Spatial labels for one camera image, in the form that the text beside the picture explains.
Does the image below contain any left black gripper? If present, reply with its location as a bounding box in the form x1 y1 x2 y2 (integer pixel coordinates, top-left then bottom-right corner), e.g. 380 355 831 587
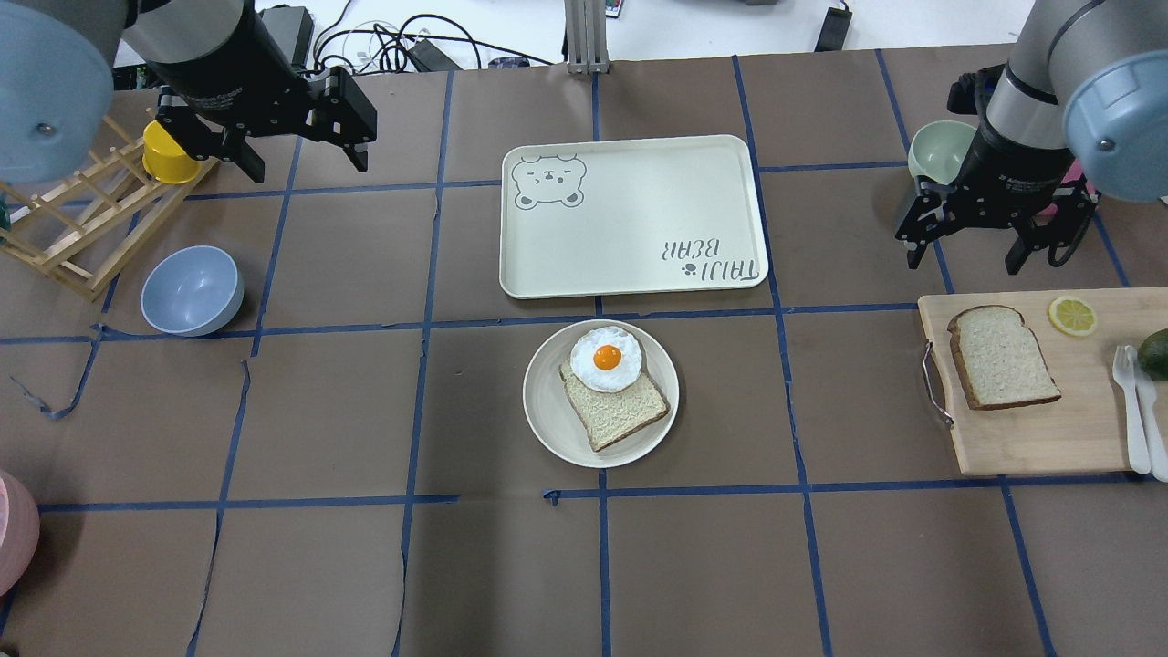
155 67 377 184

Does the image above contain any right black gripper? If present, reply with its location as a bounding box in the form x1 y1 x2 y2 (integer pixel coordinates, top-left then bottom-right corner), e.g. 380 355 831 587
894 162 1099 276

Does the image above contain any bread slice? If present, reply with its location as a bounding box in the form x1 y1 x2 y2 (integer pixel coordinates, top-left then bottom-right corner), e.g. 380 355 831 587
947 305 1062 412
558 361 670 452

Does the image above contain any round cream plate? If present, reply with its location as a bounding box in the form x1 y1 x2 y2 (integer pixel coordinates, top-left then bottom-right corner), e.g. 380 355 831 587
523 319 681 466

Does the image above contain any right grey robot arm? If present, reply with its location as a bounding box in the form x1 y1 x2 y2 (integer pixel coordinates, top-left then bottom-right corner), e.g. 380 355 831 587
894 1 1167 275

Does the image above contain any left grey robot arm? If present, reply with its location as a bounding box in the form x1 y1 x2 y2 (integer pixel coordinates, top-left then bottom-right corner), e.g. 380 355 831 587
1 1 377 184

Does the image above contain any green bowl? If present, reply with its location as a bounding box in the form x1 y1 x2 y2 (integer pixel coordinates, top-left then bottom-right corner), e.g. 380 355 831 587
908 120 976 184

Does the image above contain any lemon slice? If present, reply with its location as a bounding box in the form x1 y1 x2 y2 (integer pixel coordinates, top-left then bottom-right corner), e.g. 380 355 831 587
1047 295 1099 338

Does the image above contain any wooden cutting board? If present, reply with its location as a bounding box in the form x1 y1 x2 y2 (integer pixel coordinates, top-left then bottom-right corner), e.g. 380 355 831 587
918 288 1167 475

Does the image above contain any yellow mug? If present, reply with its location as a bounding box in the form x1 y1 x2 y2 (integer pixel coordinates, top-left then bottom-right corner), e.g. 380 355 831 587
141 120 202 184

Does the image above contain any black power brick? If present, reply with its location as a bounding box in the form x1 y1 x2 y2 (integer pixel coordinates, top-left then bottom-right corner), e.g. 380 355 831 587
406 40 463 72

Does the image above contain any blue bowl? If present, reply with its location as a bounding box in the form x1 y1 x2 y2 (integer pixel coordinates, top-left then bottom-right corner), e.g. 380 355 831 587
141 245 245 338

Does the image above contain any avocado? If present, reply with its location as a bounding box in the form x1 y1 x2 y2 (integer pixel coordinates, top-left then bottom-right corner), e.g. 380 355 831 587
1136 329 1168 381

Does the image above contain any wooden mug rack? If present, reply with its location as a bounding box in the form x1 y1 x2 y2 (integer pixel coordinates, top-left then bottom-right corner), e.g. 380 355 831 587
4 116 215 302

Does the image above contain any black power adapter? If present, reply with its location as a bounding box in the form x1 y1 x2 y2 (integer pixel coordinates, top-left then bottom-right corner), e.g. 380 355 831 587
814 4 851 53

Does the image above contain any cream bear tray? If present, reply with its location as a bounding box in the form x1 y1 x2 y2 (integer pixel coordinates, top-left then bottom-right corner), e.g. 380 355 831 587
499 134 770 299

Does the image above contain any fried egg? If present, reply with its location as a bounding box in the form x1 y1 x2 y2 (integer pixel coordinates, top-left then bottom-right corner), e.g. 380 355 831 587
568 326 644 392

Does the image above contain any pink bowl with ice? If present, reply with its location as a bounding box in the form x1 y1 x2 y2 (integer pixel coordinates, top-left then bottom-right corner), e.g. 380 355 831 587
1 470 40 595

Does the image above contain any aluminium frame post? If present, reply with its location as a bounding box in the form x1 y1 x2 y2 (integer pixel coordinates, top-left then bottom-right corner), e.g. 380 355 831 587
564 0 610 75

